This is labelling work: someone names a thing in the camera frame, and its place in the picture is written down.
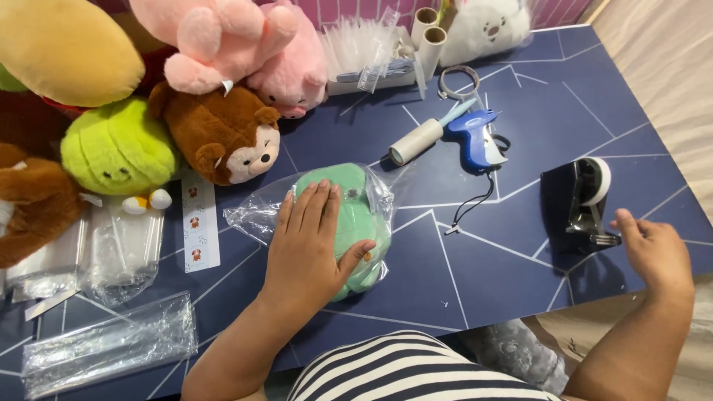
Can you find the lime green plush toy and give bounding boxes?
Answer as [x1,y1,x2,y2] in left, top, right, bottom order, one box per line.
[60,96,180,215]

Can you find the yellow plush toy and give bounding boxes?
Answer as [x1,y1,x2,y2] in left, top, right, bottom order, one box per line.
[0,0,146,108]

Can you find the white lint roller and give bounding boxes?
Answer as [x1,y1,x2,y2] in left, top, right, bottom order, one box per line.
[389,98,479,167]

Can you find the blue tagging gun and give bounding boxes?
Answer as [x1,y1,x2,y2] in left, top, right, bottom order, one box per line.
[446,109,509,176]

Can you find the grey patterned cloth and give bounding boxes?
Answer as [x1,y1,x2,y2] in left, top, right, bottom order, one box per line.
[462,319,570,396]

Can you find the cardboard tube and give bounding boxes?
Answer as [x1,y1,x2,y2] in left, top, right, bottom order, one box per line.
[417,26,447,81]
[410,7,439,50]

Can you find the pink pig plush toy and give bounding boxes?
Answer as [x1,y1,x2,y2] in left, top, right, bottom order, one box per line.
[246,0,329,119]

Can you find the clear plastic bag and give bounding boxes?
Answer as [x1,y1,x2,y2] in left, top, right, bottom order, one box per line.
[21,291,199,400]
[223,163,414,304]

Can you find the pink bunny plush toy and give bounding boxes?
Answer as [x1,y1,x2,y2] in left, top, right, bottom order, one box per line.
[129,0,300,95]

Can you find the striped shirt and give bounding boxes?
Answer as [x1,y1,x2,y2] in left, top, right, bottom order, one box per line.
[287,330,563,401]

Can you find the clear tape roll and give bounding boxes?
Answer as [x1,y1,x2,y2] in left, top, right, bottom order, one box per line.
[437,65,481,101]

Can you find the box of clear tag fasteners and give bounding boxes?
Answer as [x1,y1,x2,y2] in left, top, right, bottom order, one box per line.
[318,7,427,100]

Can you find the person's right hand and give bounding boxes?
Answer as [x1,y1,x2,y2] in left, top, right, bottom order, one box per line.
[609,209,695,301]

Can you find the person's left hand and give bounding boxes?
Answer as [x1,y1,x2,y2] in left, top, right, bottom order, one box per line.
[263,179,377,310]

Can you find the brown monkey plush toy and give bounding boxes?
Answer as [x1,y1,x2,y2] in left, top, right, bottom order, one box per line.
[147,82,282,186]

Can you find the black tape dispenser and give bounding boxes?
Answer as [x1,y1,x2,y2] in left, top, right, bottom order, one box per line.
[540,156,622,248]

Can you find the flat clear plastic bag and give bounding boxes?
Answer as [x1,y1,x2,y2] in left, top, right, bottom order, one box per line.
[21,291,199,400]

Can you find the stack of clear plastic bags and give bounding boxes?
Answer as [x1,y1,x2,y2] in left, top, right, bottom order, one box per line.
[4,196,166,307]

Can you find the white plush toy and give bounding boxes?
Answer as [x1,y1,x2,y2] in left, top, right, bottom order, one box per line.
[438,0,533,68]

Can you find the black cord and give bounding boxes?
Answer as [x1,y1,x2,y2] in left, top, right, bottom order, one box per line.
[444,172,495,235]

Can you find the white sticker strip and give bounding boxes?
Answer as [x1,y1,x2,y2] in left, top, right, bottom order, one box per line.
[181,170,221,274]

